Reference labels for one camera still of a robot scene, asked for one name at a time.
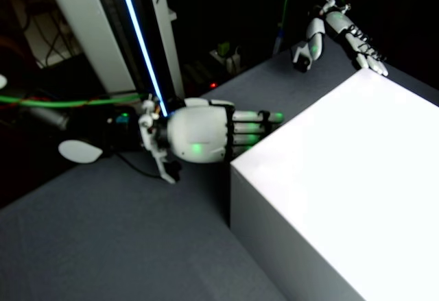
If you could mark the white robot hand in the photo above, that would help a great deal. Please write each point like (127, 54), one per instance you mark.
(199, 133)
(337, 21)

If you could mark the large white box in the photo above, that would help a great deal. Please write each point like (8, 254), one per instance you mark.
(343, 177)

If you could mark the white power strip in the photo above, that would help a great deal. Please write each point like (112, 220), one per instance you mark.
(233, 61)

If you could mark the grey table cloth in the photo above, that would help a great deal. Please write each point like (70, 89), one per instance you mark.
(103, 246)

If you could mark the white column with light strip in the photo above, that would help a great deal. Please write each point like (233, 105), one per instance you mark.
(85, 23)

